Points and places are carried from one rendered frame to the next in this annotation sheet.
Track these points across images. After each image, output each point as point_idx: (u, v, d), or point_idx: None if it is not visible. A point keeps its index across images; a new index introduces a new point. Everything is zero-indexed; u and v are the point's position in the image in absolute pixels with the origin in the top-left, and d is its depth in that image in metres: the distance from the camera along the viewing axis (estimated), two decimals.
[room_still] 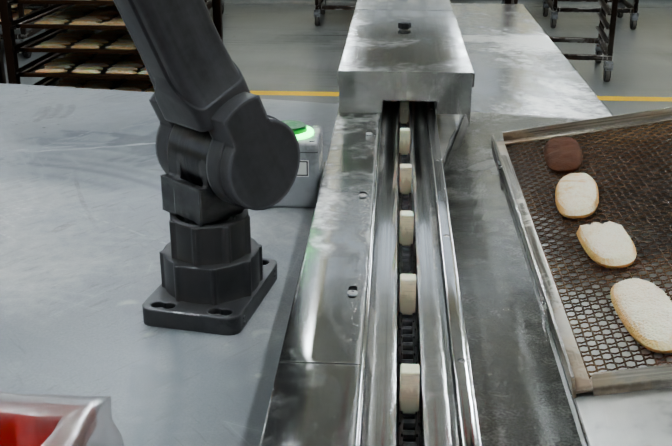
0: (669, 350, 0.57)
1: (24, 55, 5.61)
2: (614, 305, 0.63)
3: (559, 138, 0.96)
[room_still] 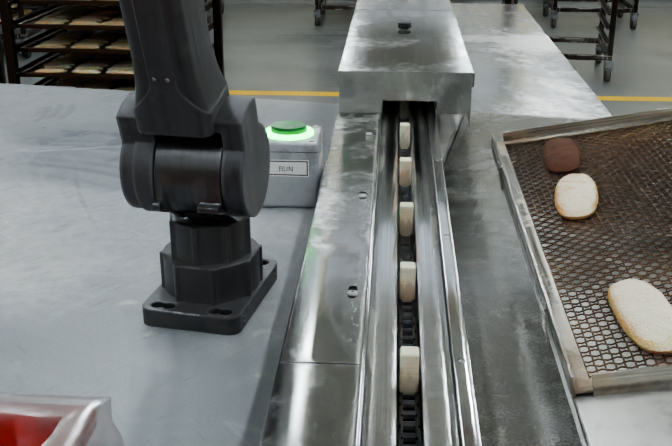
0: (665, 351, 0.57)
1: (24, 55, 5.61)
2: (611, 305, 0.63)
3: (557, 139, 0.96)
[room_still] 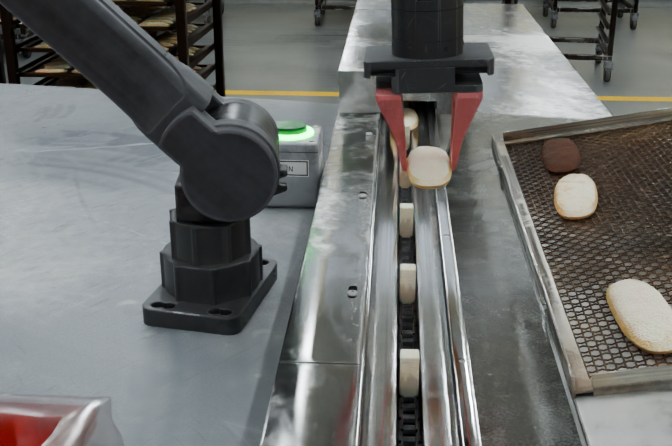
0: (663, 351, 0.57)
1: (24, 55, 5.61)
2: (609, 305, 0.63)
3: (556, 140, 0.96)
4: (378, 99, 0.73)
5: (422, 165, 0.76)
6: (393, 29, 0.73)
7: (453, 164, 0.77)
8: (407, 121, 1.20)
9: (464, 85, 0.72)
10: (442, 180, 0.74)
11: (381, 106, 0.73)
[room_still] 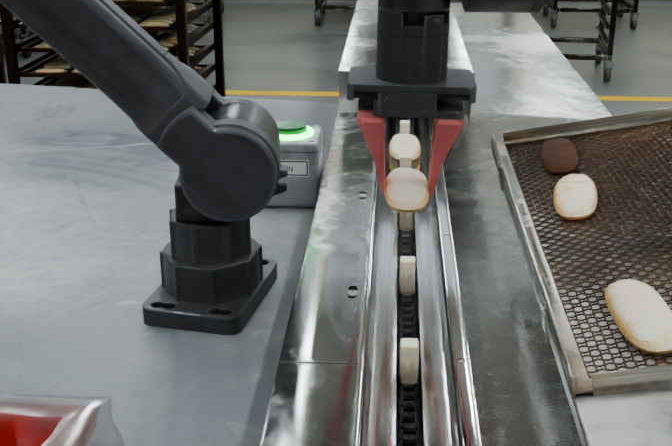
0: (661, 351, 0.57)
1: (24, 55, 5.61)
2: (608, 305, 0.63)
3: (555, 140, 0.96)
4: (359, 121, 0.73)
5: (400, 188, 0.76)
6: (378, 52, 0.74)
7: (431, 188, 0.77)
8: (408, 150, 1.09)
9: (445, 112, 0.72)
10: (419, 204, 0.74)
11: (362, 128, 0.73)
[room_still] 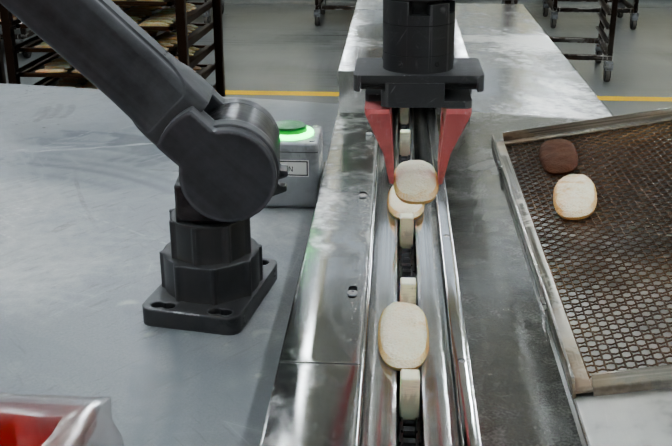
0: (414, 201, 0.73)
1: (24, 55, 5.61)
2: (394, 173, 0.80)
3: (554, 140, 0.96)
4: (367, 112, 0.73)
5: (396, 337, 0.67)
6: (384, 42, 0.73)
7: (440, 178, 0.77)
8: (410, 206, 0.92)
9: (453, 101, 0.72)
10: (418, 360, 0.65)
11: (370, 119, 0.73)
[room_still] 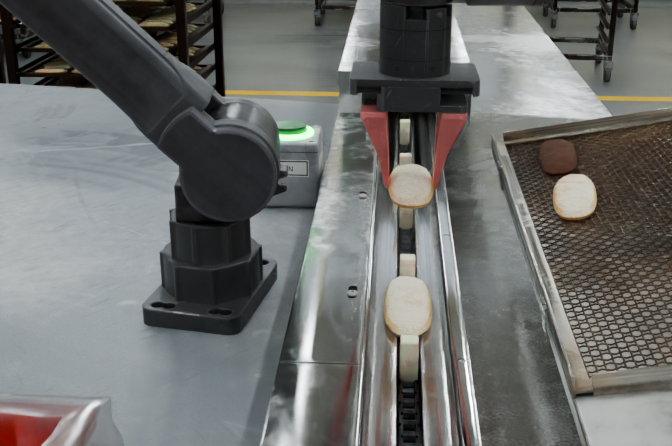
0: (409, 205, 0.74)
1: (24, 55, 5.61)
2: (389, 177, 0.80)
3: (553, 141, 0.96)
4: (363, 116, 0.73)
5: None
6: (381, 47, 0.73)
7: (435, 183, 0.77)
8: (414, 318, 0.70)
9: (449, 106, 0.72)
10: None
11: (366, 123, 0.73)
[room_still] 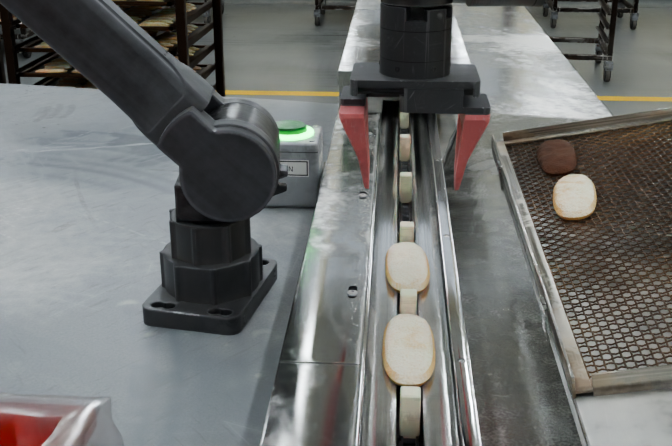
0: None
1: (24, 55, 5.61)
2: (386, 257, 0.81)
3: (552, 141, 0.96)
4: (341, 117, 0.73)
5: None
6: (381, 48, 0.73)
7: (457, 184, 0.77)
8: (415, 364, 0.63)
9: (472, 107, 0.72)
10: None
11: (344, 124, 0.73)
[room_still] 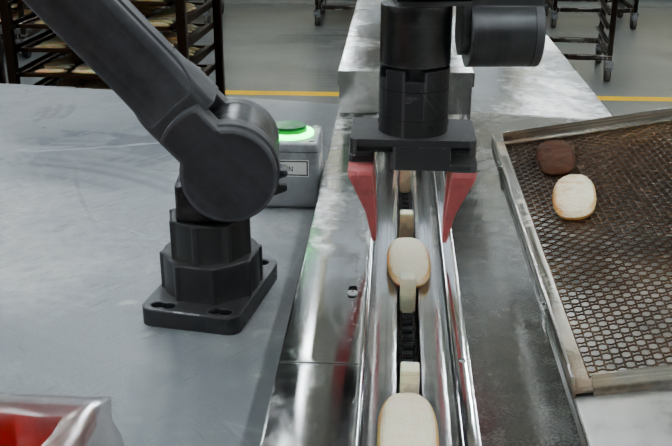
0: None
1: (24, 55, 5.61)
2: (378, 421, 0.58)
3: (551, 142, 0.96)
4: None
5: None
6: (446, 102, 0.77)
7: None
8: None
9: None
10: None
11: None
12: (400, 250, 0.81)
